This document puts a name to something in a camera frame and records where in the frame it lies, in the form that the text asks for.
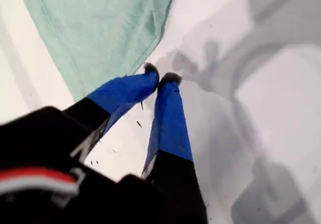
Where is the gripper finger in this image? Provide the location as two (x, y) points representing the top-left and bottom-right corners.
(62, 62), (161, 160)
(141, 71), (205, 206)

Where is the pale green T-shirt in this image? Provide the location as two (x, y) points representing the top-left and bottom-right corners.
(18, 0), (180, 103)

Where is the red and white wire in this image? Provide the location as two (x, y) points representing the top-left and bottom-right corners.
(0, 167), (79, 206)

